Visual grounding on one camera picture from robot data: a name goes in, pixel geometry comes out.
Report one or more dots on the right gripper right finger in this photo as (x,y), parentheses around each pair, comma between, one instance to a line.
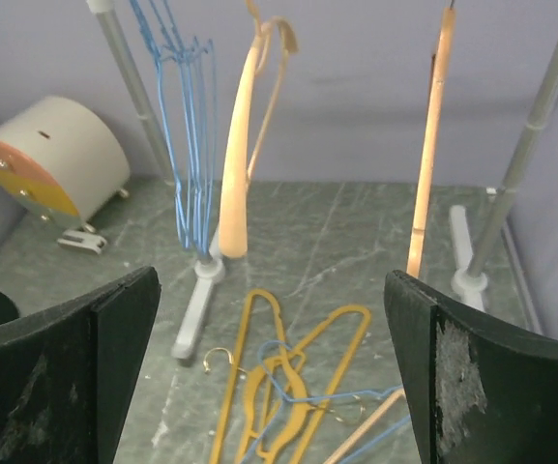
(479,390)

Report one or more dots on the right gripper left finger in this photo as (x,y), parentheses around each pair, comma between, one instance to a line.
(68,373)

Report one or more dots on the yellow plastic hanger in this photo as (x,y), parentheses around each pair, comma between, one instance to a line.
(323,357)
(267,431)

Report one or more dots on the brown wooden hanger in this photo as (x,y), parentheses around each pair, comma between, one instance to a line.
(440,62)

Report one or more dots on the beige plastic hanger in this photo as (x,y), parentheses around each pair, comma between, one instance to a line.
(239,161)
(363,429)

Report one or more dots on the metal clothes rack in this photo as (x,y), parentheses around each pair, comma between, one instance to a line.
(469,281)

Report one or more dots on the small white plastic clip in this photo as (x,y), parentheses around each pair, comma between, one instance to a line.
(82,241)

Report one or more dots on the beige round drawer cabinet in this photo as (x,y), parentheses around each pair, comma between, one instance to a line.
(61,162)

